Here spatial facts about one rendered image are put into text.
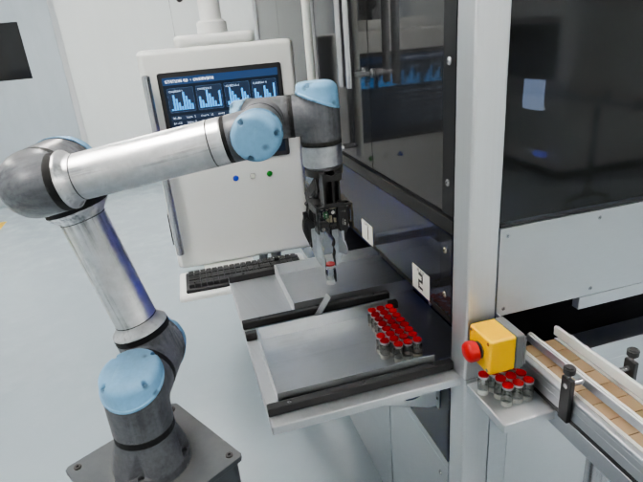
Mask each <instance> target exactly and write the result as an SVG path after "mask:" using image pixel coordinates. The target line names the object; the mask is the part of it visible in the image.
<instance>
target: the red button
mask: <svg viewBox="0 0 643 482"><path fill-rule="evenodd" d="M461 350H462V354H463V357H464V359H465V360H466V361H467V362H478V361H479V360H480V356H481V355H480V349H479V347H478V345H477V343H476V342H475V341H474V340H468V341H465V342H464V343H463V344H462V346H461Z"/></svg>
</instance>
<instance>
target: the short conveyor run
mask: <svg viewBox="0 0 643 482"><path fill-rule="evenodd" d="M554 335H555V336H557V338H554V340H547V341H543V340H541V339H540V338H539V337H537V336H536V335H535V334H533V333H532V332H529V333H528V334H527V340H528V341H529V342H530V343H531V344H532V345H528V346H526V353H525V364H523V365H522V367H520V369H523V370H525V371H526V376H531V377H533V378H534V391H535V392H536V393H537V394H538V395H539V396H540V397H541V398H542V399H544V400H545V401H546V402H547V403H548V404H549V405H550V406H551V407H552V408H553V409H554V410H555V415H554V419H551V420H548V421H549V422H550V423H551V424H552V425H553V426H554V427H555V428H556V429H558V430H559V431H560V432H561V433H562V434H563V435H564V437H565V438H566V439H567V440H568V441H569V442H570V443H571V444H572V445H573V446H574V447H575V448H576V449H577V450H579V451H580V452H581V453H582V454H583V455H584V456H585V457H586V458H587V459H588V460H589V461H590V462H591V463H592V464H593V465H594V466H595V467H596V468H597V469H598V470H599V471H600V472H601V473H602V474H604V475H605V476H606V477H607V479H608V480H609V481H610V482H643V385H642V384H640V383H638V382H637V381H636V376H637V370H638V365H639V363H638V362H637V361H635V360H634V359H637V358H639V356H640V350H639V349H638V348H636V347H628V348H627V352H626V354H627V357H626V358H625V359H624V365H623V366H622V367H619V368H617V367H616V366H614V365H613V364H612V363H610V362H609V361H607V360H606V359H604V358H603V357H601V356H600V355H599V354H597V353H596V352H594V351H593V350H592V349H590V348H589V347H587V346H586V345H584V344H583V343H582V342H580V341H579V340H577V339H576V338H574V337H573V336H571V335H570V334H569V333H568V332H567V331H565V330H564V329H563V328H561V327H560V326H557V325H556V326H554Z"/></svg>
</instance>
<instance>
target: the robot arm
mask: <svg viewBox="0 0 643 482"><path fill-rule="evenodd" d="M340 107H341V106H340V104H339V96H338V87H337V84H336V83H335V82H334V81H333V80H331V79H313V80H305V81H301V82H298V83H297V84H296V91H295V94H291V95H286V96H276V97H266V98H255V99H252V98H245V99H240V100H234V101H233V102H232V103H231V105H230V114H227V115H224V116H220V117H216V118H212V119H208V120H201V121H198V122H194V123H190V124H186V125H182V126H178V127H174V128H170V129H167V130H163V131H159V132H155V133H151V134H148V135H144V136H140V137H137V138H133V139H129V140H125V141H121V142H114V143H110V144H107V145H103V146H99V147H95V148H92V147H91V146H90V145H89V144H88V143H86V142H84V141H82V140H80V139H78V138H75V137H71V136H56V137H50V138H46V139H43V140H41V141H39V142H37V143H36V144H34V145H31V146H29V147H27V148H24V149H22V150H19V151H16V152H14V153H12V154H11V155H10V156H9V157H7V158H6V159H5V160H4V162H3V163H1V164H0V199H1V201H2V202H3V203H4V204H5V205H6V207H7V208H9V209H10V210H12V211H13V212H15V213H17V214H19V215H21V216H25V217H28V218H45V219H46V220H47V222H50V223H53V224H56V225H59V226H60V227H61V229H62V231H63V233H64V235H65V237H66V238H67V240H68V242H69V244H70V246H71V247H72V249H73V251H74V253H75V255H76V257H77V258H78V261H79V263H80V265H81V267H82V268H83V270H84V271H85V273H86V275H87V276H88V278H89V280H90V282H91V284H92V286H93V287H94V289H95V291H96V293H97V295H98V297H99V298H100V301H101V303H102V305H103V307H104V308H105V310H106V312H107V314H108V316H109V317H110V318H111V320H112V322H113V324H114V326H115V328H116V330H115V332H114V335H113V341H114V342H115V344H116V346H117V348H118V349H119V351H120V354H119V355H117V357H116V358H115V359H111V360H110V361H109V362H108V363H107V364H106V365H105V366H104V367H103V368H102V370H101V372H100V374H99V379H98V386H99V395H100V401H101V403H102V405H103V407H104V410H105V414H106V417H107V420H108V424H109V426H110V429H111V433H112V436H113V439H114V443H115V444H114V452H113V460H112V471H113V474H114V477H115V480H116V482H172V481H174V480H175V479H176V478H177V477H179V476H180V475H181V474H182V473H183V471H184V470H185V469H186V467H187V466H188V463H189V461H190V458H191V448H190V443H189V440H188V437H187V435H186V434H185V433H184V432H183V430H182V429H181V428H180V427H179V425H178V424H177V423H176V421H175V419H174V415H173V410H172V406H171V402H170V392H171V389H172V387H173V384H174V382H175V379H176V376H177V373H178V370H179V367H180V364H181V362H182V361H183V359H184V356H185V354H186V345H187V339H186V334H185V332H184V330H183V328H182V327H181V325H180V324H179V323H178V322H177V321H176V320H172V319H170V318H169V317H168V316H167V315H166V312H165V311H163V310H159V309H155V307H154V305H153V303H152V301H151V299H150V297H149V295H148V293H147V291H146V289H145V287H144V285H143V283H142V281H141V280H140V278H139V276H138V274H137V272H136V270H135V268H134V266H133V264H132V262H131V260H130V258H129V256H128V254H127V252H126V250H125V248H124V246H123V244H122V241H121V239H120V238H119V236H118V234H117V232H116V230H115V228H114V226H113V224H112V222H111V220H110V218H109V216H108V214H107V212H106V210H105V208H104V205H105V202H106V200H107V197H108V196H107V194H111V193H115V192H119V191H123V190H127V189H130V188H134V187H138V186H145V185H149V184H153V183H157V182H161V181H164V180H168V179H172V178H176V177H180V176H184V175H188V174H191V173H195V172H199V171H203V170H207V169H211V168H215V167H219V166H222V165H226V164H233V163H237V162H241V161H245V160H248V161H251V162H262V161H265V160H267V159H269V158H271V157H272V156H273V155H274V154H275V153H276V152H277V151H278V149H279V147H280V146H281V143H282V140H283V139H288V138H295V137H300V143H301V155H302V163H303V166H304V169H305V176H307V177H309V178H314V179H313V181H312V182H311V184H310V185H309V187H308V188H307V189H306V190H305V192H304V195H305V200H306V202H305V203H304V204H305V205H306V211H304V212H303V213H302V216H303V217H302V230H303V233H304V235H305V237H306V239H307V241H308V243H309V245H310V247H311V249H312V251H313V253H314V255H315V256H316V258H317V260H318V261H319V263H320V264H321V265H322V266H323V267H324V268H326V259H325V257H324V247H323V245H322V240H323V238H324V232H325V231H327V230H329V231H330V234H331V235H332V237H333V241H332V247H333V253H332V255H333V259H334V262H335V266H338V264H339V263H340V261H341V259H342V256H343V253H344V254H348V247H347V245H346V243H345V241H346V239H345V234H346V232H347V230H348V228H349V227H351V228H353V229H354V221H353V207H352V202H351V201H350V200H349V199H347V198H346V197H345V196H344V195H343V194H342V193H341V190H340V180H341V179H342V173H343V150H344V145H342V133H341V119H340ZM349 209H351V220H350V211H349Z"/></svg>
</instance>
